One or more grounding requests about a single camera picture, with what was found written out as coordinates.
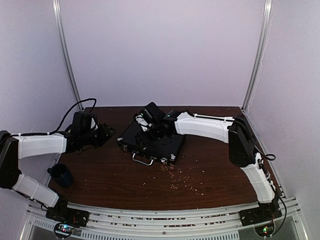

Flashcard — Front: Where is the dark blue mug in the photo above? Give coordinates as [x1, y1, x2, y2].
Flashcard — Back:
[46, 163, 74, 188]

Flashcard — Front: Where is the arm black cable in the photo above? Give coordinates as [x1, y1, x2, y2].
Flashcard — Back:
[234, 117, 287, 226]
[47, 98, 97, 135]

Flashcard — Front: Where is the right aluminium frame post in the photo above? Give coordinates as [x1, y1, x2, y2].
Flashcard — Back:
[241, 0, 274, 113]

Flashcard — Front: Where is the black poker set case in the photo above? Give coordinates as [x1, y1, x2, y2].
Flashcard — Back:
[117, 113, 186, 167]

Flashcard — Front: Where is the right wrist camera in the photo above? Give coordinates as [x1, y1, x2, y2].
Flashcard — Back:
[139, 102, 166, 124]

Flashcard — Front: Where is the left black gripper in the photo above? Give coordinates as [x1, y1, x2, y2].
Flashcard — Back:
[81, 122, 117, 149]

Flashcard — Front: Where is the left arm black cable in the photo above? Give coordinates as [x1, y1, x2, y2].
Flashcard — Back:
[47, 98, 97, 135]

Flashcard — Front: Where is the aluminium frame post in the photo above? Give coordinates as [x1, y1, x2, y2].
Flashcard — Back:
[241, 0, 274, 113]
[52, 0, 81, 102]

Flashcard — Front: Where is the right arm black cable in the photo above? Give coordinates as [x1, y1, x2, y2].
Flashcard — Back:
[234, 117, 287, 226]

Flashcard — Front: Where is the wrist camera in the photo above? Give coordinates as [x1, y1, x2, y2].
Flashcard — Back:
[139, 102, 166, 124]
[70, 111, 98, 135]

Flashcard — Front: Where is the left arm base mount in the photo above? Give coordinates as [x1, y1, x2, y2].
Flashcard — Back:
[44, 196, 90, 228]

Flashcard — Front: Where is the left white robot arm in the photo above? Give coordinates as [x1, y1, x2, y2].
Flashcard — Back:
[0, 123, 116, 222]

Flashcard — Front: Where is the front aluminium rail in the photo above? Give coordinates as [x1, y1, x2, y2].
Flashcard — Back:
[18, 197, 309, 240]

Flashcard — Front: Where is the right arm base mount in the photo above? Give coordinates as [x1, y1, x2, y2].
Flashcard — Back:
[238, 197, 283, 227]

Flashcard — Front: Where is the left aluminium frame post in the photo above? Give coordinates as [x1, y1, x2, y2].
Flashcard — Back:
[52, 0, 81, 102]

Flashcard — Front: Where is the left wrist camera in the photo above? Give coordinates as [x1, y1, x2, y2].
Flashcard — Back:
[70, 111, 98, 135]

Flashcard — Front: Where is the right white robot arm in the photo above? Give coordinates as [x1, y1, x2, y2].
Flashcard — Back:
[141, 108, 279, 221]

